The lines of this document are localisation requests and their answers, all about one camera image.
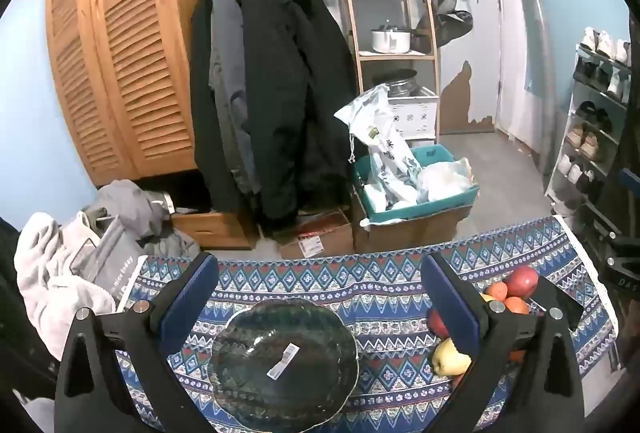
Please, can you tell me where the grey jacket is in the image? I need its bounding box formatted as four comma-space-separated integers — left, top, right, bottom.
209, 0, 261, 194

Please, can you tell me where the group of shoes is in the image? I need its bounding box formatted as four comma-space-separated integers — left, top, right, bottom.
557, 27, 632, 208

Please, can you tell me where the dark hanging bag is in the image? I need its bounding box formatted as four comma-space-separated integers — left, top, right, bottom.
417, 0, 474, 54

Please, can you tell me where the yellow pear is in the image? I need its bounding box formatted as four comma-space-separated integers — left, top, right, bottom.
432, 338, 472, 376

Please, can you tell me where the small red apple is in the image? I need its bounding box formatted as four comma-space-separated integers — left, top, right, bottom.
427, 309, 451, 340

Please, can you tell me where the dark jacket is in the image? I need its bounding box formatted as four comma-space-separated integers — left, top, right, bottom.
189, 0, 241, 214

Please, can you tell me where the white shoe rack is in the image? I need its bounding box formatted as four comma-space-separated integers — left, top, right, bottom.
545, 40, 633, 219

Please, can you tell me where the steel pot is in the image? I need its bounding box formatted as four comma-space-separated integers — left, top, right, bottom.
382, 69, 418, 96

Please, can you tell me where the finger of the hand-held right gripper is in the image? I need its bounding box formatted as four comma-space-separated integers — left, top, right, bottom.
537, 274, 585, 329
582, 168, 640, 259

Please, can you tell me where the wooden shelf rack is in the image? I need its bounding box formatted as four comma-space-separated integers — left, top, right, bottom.
329, 0, 442, 138

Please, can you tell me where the black hooded coat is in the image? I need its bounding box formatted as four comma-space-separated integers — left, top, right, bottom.
240, 0, 358, 234

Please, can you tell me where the wooden louvered wardrobe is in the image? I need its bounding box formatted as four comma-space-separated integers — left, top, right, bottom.
45, 0, 208, 186

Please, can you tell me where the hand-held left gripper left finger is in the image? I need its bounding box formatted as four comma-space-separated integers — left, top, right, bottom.
54, 252, 221, 433

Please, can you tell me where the white door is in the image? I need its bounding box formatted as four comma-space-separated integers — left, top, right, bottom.
480, 0, 546, 148

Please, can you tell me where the dark glass plate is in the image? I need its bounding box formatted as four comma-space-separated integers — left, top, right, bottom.
207, 297, 360, 420

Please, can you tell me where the white patterned bin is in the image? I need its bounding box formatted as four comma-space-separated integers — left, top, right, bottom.
387, 88, 440, 138

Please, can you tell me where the grey laundry bag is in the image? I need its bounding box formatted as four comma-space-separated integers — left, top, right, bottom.
70, 213, 148, 309

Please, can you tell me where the large cardboard box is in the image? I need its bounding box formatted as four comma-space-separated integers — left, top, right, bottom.
352, 193, 473, 254

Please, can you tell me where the large red apple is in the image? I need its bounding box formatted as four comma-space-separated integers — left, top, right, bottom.
502, 265, 540, 300

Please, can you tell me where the teal plastic crate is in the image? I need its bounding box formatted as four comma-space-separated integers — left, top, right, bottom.
352, 144, 480, 223

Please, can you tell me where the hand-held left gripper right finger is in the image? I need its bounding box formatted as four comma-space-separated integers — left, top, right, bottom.
421, 254, 586, 433

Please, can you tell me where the clear plastic bag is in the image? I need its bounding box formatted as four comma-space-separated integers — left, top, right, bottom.
417, 158, 475, 202

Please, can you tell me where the white cooking pot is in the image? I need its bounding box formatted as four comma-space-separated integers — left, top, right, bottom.
371, 25, 413, 54

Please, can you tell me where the blue patterned tablecloth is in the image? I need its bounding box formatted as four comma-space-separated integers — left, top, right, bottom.
112, 215, 621, 433

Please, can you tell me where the white fleece blanket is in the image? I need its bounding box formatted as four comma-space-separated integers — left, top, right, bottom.
14, 212, 118, 359

